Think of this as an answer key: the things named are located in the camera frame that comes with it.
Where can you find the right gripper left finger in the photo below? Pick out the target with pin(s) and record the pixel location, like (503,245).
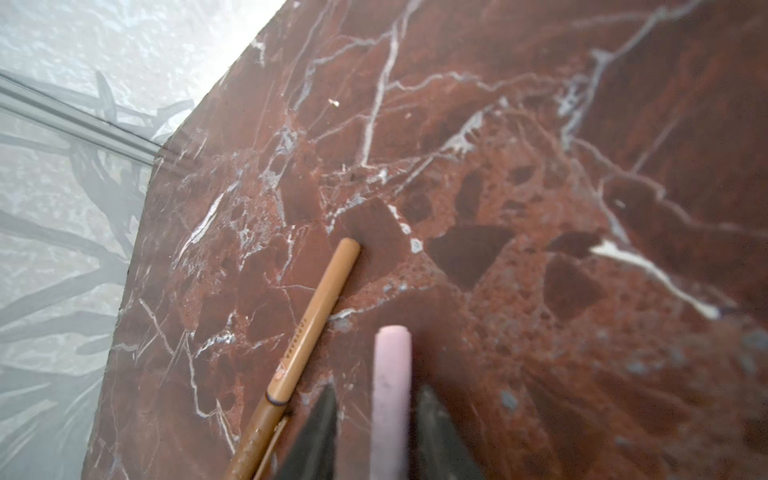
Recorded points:
(312,456)

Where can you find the pink pen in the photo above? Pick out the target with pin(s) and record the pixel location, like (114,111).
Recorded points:
(391,390)

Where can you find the brown pen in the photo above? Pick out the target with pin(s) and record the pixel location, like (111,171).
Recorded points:
(293,363)

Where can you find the dark brown pen cap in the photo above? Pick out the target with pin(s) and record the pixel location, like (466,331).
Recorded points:
(255,439)

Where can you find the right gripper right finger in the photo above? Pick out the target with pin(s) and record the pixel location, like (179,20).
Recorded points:
(440,451)

